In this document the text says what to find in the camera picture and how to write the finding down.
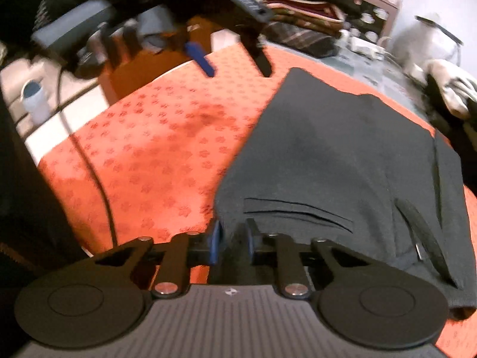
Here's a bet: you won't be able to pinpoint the dark grey trousers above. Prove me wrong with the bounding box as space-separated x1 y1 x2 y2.
214 68 476 320

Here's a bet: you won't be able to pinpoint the grey plaid folded garment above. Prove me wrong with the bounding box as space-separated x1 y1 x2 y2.
262 22 339 58

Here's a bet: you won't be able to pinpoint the wooden chair left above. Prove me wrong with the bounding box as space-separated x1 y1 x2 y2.
98 17 222 105

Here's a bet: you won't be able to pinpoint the maroon white folded garment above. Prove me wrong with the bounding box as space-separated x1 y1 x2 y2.
262 0 346 22

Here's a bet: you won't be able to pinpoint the orange patterned table mat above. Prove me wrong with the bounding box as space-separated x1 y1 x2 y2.
40 44 476 357

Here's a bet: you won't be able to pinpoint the pink water dispenser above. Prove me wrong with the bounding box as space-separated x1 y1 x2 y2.
347 0 403 44

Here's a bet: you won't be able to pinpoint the white power strip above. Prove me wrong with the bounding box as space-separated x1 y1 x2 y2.
349 36 386 61

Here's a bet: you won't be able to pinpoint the light blue bin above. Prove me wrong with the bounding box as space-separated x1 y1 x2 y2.
20 80 50 125

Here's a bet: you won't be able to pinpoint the checkered tablecloth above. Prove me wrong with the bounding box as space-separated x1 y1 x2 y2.
267 34 427 120

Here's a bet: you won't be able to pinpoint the person dark jacket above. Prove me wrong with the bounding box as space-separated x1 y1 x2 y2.
1 101 87 270

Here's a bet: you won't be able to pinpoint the white plastic bag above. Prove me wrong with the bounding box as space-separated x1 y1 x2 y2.
391 14 463 82

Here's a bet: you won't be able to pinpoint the cream white sweater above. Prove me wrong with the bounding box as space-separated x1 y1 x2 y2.
424 59 476 120

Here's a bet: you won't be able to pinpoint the black garment right pile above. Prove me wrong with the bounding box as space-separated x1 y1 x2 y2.
424 74 476 194

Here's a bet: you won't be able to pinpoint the black cable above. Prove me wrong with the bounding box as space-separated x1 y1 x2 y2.
55 66 120 249

